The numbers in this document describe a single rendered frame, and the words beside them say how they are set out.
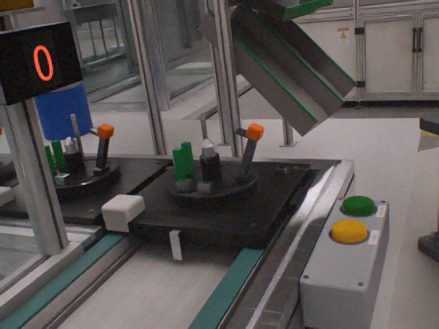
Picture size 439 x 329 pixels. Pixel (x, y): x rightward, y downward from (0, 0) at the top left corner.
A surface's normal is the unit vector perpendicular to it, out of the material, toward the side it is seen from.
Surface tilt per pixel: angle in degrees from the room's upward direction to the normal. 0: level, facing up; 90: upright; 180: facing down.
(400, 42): 90
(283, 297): 0
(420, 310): 0
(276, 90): 90
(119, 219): 90
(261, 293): 0
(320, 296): 90
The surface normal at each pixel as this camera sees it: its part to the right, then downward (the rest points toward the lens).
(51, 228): 0.91, 0.04
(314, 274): -0.12, -0.93
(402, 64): -0.46, 0.36
